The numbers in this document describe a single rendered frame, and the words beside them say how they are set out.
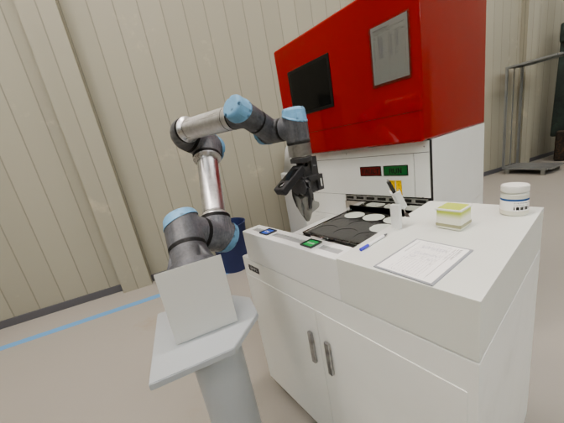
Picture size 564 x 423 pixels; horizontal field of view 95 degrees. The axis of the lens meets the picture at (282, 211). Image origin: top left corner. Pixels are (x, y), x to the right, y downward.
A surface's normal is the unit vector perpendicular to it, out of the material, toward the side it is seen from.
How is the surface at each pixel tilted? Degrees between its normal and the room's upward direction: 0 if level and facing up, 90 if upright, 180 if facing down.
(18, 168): 90
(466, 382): 90
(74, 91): 90
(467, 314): 90
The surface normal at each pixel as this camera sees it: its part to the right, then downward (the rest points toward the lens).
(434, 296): -0.76, 0.29
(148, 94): 0.36, 0.18
